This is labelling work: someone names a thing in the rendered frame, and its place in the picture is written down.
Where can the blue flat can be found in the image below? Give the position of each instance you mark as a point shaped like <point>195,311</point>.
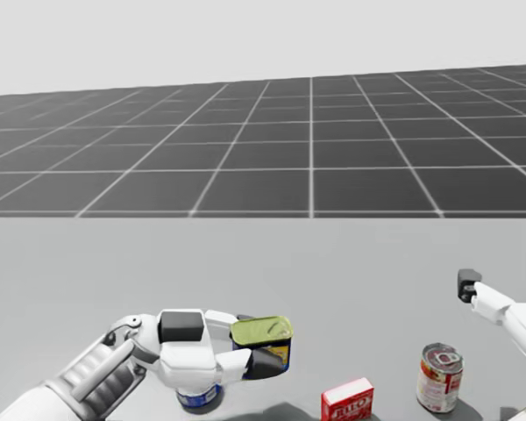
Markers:
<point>197,398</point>

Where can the red and white carton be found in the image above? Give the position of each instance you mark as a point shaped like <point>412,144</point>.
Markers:
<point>348,401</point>

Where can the red and white can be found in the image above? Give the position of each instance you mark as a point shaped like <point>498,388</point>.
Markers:
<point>440,379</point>

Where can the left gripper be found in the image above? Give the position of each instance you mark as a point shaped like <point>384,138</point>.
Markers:
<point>186,357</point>

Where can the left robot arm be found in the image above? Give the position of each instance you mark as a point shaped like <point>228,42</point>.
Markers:
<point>83,377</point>

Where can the green and blue rectangular can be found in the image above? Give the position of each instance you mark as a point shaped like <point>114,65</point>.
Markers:
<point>263,331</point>

